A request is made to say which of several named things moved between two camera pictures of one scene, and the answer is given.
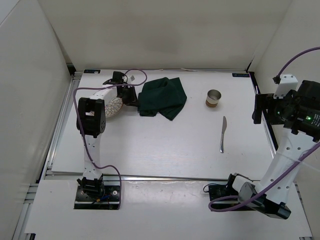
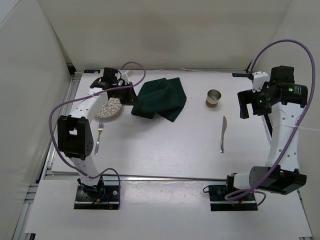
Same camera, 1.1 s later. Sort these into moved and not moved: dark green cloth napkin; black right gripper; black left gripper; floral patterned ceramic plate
Moved: black right gripper
Not moved: floral patterned ceramic plate; black left gripper; dark green cloth napkin
